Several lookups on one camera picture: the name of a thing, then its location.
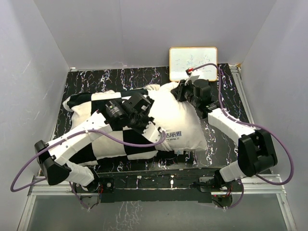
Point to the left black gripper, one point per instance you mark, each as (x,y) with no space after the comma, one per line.
(147,119)

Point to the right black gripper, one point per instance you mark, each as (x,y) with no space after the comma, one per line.
(179,91)

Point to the black white checkered pillowcase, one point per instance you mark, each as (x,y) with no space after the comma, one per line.
(83,105)

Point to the white pillow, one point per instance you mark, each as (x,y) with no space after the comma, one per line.
(179,119)

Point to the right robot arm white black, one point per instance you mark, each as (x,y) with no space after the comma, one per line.
(256,151)

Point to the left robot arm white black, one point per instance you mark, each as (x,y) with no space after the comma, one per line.
(54,156)

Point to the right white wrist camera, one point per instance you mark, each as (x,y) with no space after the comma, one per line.
(192,75)

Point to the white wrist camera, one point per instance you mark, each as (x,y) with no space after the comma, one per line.
(156,135)
(192,75)

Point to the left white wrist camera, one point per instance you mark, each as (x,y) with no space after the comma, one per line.
(156,135)

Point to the small whiteboard with wooden frame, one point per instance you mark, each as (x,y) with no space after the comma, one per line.
(183,58)

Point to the aluminium frame rail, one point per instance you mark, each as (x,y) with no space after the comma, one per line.
(108,190)

